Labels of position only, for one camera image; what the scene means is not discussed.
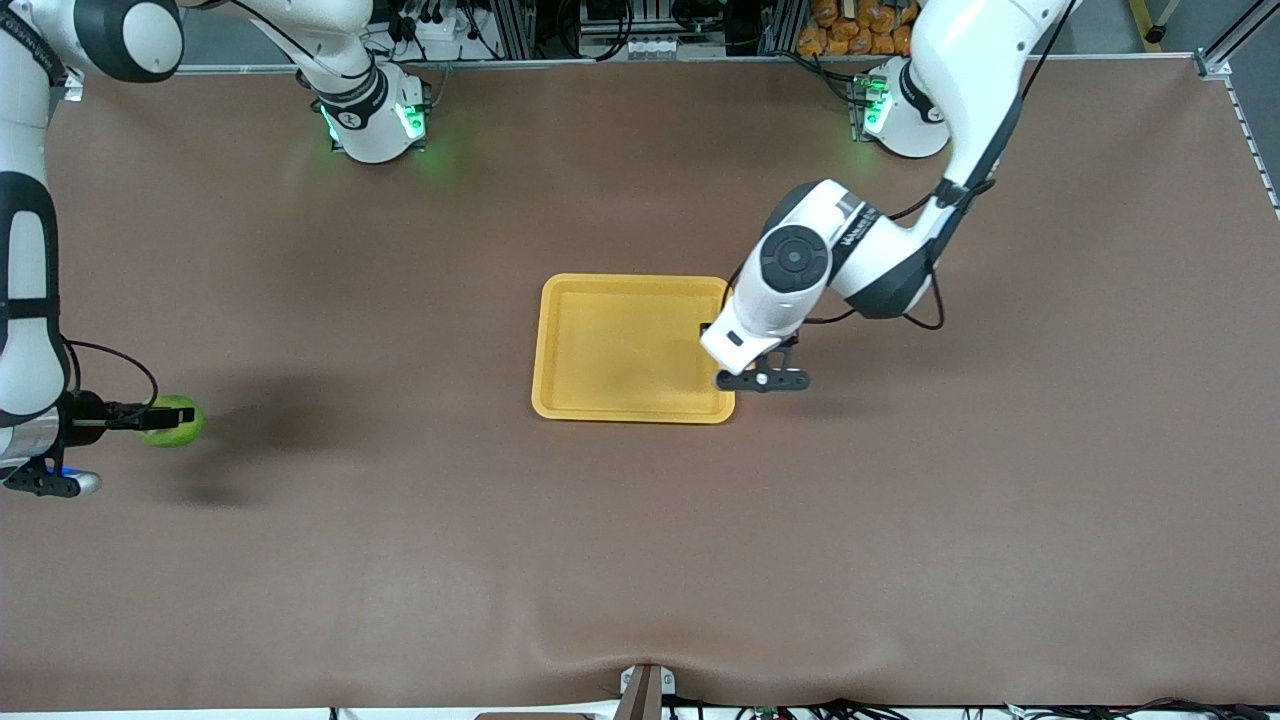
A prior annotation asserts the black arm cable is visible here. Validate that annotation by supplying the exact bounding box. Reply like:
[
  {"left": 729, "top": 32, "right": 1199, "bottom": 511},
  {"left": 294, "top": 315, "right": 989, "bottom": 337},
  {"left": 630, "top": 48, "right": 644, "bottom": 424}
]
[
  {"left": 60, "top": 338, "right": 161, "bottom": 413},
  {"left": 800, "top": 0, "right": 1083, "bottom": 333}
]

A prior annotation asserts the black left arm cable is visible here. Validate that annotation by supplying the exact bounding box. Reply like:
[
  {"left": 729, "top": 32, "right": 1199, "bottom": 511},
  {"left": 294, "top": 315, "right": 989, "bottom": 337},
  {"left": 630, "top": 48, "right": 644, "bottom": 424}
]
[{"left": 800, "top": 0, "right": 1083, "bottom": 333}]

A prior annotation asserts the green apple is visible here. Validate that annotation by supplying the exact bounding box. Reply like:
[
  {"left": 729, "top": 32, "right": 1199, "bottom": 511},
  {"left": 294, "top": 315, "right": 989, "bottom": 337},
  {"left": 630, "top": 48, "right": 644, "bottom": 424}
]
[{"left": 138, "top": 394, "right": 207, "bottom": 449}]

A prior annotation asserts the aluminium frame post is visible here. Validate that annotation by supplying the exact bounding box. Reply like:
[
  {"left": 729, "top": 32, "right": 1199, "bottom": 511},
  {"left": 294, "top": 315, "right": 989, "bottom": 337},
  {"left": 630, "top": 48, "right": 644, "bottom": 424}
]
[{"left": 1195, "top": 0, "right": 1280, "bottom": 81}]

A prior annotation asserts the bag of orange buns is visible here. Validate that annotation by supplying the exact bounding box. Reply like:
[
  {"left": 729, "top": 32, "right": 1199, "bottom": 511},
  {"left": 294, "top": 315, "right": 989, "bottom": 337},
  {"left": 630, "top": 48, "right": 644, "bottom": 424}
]
[{"left": 797, "top": 0, "right": 926, "bottom": 58}]

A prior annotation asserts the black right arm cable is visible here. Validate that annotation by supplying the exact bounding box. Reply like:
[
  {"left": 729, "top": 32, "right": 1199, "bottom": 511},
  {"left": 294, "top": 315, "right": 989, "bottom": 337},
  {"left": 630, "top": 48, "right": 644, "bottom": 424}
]
[{"left": 60, "top": 338, "right": 161, "bottom": 413}]

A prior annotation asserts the aluminium table edge rail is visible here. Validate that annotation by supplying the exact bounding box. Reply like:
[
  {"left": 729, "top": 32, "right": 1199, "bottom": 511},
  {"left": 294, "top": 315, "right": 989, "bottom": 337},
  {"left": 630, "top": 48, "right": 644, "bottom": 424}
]
[{"left": 62, "top": 50, "right": 1226, "bottom": 101}]

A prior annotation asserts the large table cover mat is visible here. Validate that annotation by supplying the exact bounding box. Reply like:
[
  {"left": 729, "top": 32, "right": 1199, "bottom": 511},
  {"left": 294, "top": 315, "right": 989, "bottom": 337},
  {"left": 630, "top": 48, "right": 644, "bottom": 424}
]
[{"left": 0, "top": 55, "right": 1280, "bottom": 713}]

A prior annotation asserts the grey electronics box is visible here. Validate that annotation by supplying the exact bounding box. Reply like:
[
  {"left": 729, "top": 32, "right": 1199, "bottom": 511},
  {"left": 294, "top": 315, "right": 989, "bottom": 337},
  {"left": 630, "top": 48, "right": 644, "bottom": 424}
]
[{"left": 578, "top": 0, "right": 736, "bottom": 59}]

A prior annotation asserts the white power strip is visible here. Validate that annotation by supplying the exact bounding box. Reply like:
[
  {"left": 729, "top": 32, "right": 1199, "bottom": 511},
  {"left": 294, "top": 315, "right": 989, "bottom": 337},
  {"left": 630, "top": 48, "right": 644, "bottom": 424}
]
[{"left": 398, "top": 8, "right": 471, "bottom": 63}]

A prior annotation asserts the metal table clamp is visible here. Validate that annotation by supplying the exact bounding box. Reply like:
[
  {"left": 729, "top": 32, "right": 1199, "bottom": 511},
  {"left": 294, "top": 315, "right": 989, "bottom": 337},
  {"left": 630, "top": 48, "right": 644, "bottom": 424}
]
[{"left": 616, "top": 663, "right": 677, "bottom": 720}]

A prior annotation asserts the yellow plastic tray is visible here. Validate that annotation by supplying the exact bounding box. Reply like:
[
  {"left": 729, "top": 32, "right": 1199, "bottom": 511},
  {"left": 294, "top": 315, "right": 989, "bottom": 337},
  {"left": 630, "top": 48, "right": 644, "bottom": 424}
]
[{"left": 531, "top": 273, "right": 737, "bottom": 425}]

